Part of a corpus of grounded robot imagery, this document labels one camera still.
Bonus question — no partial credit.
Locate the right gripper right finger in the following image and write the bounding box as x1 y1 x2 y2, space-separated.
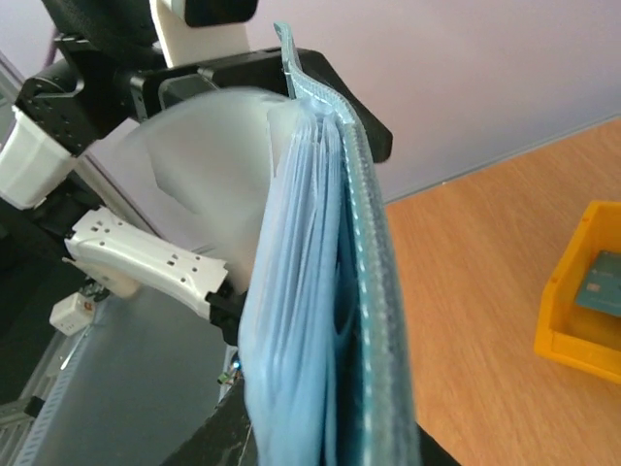
418 426 460 466

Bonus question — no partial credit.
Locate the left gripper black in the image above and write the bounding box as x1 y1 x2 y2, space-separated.
135 49 393 163

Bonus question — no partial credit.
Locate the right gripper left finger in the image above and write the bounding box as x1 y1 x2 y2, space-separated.
164 378 258 466

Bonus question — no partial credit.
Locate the blue leather card holder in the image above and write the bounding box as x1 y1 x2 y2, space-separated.
239 22 422 465

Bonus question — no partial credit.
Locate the teal card in bin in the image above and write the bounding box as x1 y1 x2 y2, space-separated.
574 250 620 317

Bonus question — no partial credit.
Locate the yellow bin left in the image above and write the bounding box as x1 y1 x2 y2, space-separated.
535 201 620 383

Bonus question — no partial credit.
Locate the slotted cable duct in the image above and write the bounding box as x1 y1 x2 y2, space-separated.
1 332 85 465

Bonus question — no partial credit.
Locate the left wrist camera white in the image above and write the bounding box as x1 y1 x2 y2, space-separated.
149 0 258 68

